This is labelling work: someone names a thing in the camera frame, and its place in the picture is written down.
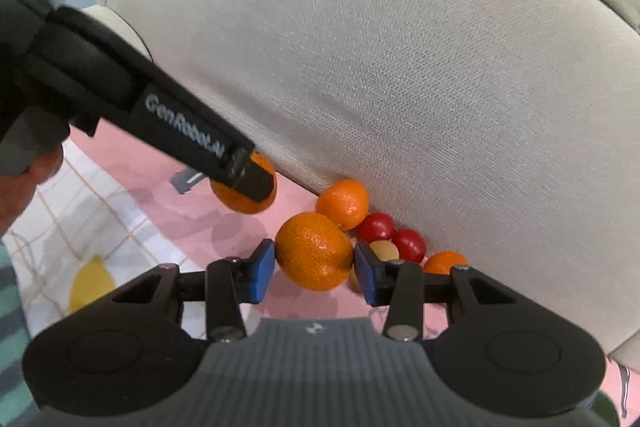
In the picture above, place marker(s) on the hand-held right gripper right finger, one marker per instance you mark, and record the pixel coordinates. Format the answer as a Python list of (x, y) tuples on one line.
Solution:
[(366, 274)]

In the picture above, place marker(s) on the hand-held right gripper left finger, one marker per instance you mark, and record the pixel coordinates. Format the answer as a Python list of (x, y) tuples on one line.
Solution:
[(263, 271)]

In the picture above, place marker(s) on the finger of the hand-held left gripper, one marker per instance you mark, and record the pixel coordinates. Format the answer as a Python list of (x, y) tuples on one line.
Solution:
[(256, 183)]

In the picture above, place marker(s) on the beige brown kiwi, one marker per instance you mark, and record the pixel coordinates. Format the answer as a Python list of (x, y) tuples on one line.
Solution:
[(385, 251)]

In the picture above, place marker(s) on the red cherry tomato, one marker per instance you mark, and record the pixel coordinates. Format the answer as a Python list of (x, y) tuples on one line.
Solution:
[(410, 244), (375, 227)]

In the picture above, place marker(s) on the large orange mandarin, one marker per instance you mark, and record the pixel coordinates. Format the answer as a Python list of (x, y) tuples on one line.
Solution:
[(315, 252)]

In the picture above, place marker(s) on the small orange mandarin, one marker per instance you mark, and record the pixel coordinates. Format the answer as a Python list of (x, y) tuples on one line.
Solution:
[(441, 264)]

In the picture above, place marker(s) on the person's left hand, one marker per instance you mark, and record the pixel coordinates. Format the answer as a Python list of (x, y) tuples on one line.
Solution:
[(22, 192)]

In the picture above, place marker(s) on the pink and white printed mat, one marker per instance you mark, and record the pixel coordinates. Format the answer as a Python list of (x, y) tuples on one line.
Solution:
[(145, 187)]

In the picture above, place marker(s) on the large beige sofa cushion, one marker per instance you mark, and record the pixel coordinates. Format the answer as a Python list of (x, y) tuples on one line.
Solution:
[(400, 72)]

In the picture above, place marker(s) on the teal striped clothing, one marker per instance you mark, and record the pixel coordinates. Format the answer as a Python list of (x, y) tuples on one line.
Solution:
[(10, 337)]

